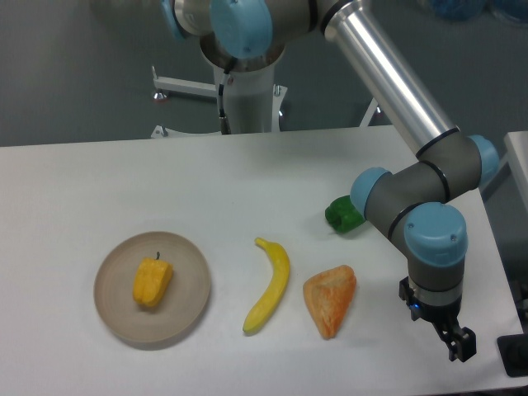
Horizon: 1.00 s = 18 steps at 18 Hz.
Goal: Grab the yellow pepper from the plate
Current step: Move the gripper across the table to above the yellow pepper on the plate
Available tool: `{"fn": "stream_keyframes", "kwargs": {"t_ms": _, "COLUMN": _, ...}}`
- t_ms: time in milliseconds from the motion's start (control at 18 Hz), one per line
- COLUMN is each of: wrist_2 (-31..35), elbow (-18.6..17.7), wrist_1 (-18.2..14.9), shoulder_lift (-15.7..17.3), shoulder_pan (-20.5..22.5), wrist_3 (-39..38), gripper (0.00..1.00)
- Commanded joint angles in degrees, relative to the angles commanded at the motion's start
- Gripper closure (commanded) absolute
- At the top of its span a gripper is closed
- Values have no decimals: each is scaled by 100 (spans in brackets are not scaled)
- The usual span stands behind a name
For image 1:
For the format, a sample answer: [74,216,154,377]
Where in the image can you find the orange triangular pastry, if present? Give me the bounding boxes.
[303,265,357,340]

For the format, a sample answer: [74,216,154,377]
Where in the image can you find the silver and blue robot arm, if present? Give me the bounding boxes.
[161,1,498,361]

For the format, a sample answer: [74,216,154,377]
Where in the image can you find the black device at table edge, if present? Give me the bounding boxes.
[497,333,527,378]

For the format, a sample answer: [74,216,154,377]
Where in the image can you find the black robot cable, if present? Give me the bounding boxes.
[217,57,238,135]

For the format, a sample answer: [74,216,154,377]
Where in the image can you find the yellow pepper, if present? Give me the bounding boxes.
[133,252,173,308]

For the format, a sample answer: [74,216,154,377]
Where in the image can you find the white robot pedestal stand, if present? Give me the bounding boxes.
[153,35,389,137]

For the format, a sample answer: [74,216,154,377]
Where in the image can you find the beige round plate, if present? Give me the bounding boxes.
[93,232,211,349]

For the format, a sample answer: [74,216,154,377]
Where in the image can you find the yellow banana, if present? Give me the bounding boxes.
[243,238,290,335]

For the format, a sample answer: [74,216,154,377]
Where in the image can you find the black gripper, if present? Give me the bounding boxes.
[398,276,477,362]

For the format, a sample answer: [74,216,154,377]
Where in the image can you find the green pepper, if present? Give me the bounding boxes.
[324,196,365,234]

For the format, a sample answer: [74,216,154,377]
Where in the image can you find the blue object top right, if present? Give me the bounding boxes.
[417,0,527,28]

